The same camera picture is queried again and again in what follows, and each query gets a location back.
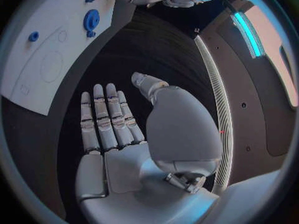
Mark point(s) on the white task board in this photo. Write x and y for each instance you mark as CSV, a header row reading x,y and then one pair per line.
x,y
58,13

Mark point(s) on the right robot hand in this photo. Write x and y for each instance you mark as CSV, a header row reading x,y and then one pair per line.
x,y
126,171

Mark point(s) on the blue peg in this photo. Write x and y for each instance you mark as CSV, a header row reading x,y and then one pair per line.
x,y
34,36

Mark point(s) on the blue gear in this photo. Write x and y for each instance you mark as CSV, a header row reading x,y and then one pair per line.
x,y
91,20

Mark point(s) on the glowing light bar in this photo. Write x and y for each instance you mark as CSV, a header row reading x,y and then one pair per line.
x,y
248,35

